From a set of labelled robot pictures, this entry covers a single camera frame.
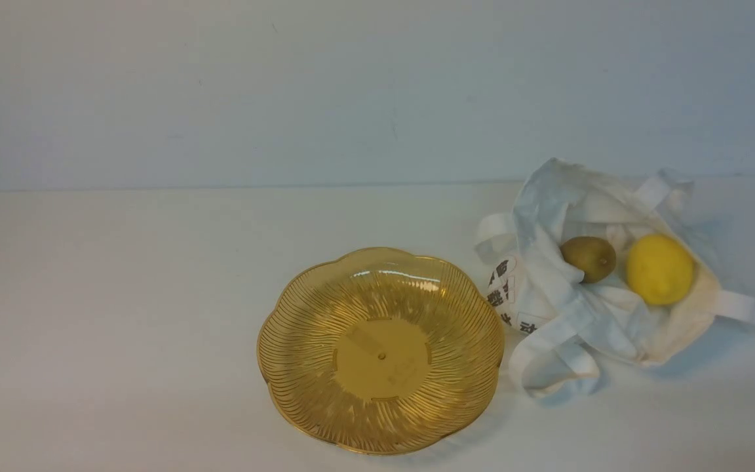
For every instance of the gold transparent plastic plate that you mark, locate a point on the gold transparent plastic plate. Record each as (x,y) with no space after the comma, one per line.
(381,352)

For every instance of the white canvas tote bag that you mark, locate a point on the white canvas tote bag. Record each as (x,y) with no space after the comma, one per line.
(537,293)

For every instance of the brown kiwi fruit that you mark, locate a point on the brown kiwi fruit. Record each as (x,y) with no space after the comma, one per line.
(594,256)

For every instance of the yellow lemon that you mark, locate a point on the yellow lemon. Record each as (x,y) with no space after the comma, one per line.
(660,270)

